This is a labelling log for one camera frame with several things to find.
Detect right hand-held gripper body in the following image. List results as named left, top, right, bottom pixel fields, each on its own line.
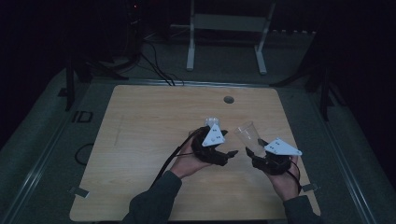
left=251, top=137, right=303, bottom=175

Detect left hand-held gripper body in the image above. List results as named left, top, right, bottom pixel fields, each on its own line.
left=190, top=123, right=231, bottom=167

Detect single clear plastic cup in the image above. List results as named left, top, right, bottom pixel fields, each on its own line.
left=233, top=120, right=266, bottom=157

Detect person's left hand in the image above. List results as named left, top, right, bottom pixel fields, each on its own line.
left=170, top=144, right=213, bottom=180

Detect person's right hand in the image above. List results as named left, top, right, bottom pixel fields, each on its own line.
left=267, top=155, right=302, bottom=203

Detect grey tape piece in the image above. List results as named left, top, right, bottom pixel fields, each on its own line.
left=301, top=183, right=320, bottom=193
left=68, top=186, right=91, bottom=200

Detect black metal stand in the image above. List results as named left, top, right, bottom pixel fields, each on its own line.
left=270, top=31, right=347, bottom=123

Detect white metal stand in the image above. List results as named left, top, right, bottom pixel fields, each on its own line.
left=186, top=0, right=276, bottom=76

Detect white power strip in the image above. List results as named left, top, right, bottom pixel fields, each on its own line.
left=270, top=29, right=318, bottom=35

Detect dark computer tower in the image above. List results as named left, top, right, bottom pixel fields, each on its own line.
left=123, top=0, right=145, bottom=64

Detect black tripod stand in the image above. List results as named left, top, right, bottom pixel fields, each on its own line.
left=57, top=55, right=129, bottom=112

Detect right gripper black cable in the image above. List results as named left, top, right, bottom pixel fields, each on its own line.
left=285, top=159, right=304, bottom=194

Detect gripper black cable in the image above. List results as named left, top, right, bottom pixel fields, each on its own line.
left=285, top=159, right=304, bottom=194
left=150, top=128, right=204, bottom=189

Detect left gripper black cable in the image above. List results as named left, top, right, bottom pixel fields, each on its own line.
left=150, top=128, right=204, bottom=189

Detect black floor cables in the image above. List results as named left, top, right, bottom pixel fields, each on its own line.
left=139, top=40, right=185, bottom=87

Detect black cable loop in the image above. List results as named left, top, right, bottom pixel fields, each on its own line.
left=74, top=142, right=95, bottom=166

